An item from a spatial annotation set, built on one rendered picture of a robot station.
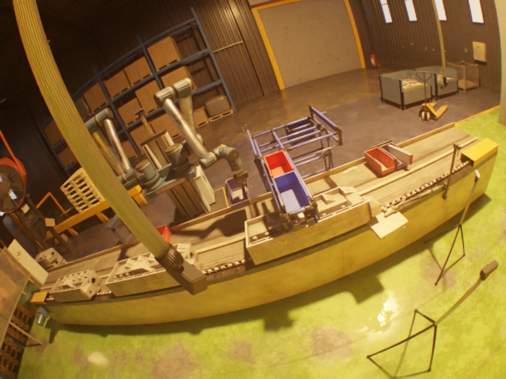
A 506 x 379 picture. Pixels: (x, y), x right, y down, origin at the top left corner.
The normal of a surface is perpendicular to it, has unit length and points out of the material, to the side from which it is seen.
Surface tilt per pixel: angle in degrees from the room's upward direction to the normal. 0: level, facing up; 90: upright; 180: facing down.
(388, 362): 0
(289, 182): 94
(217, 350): 0
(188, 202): 90
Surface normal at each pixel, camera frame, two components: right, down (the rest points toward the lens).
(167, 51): 0.12, 0.54
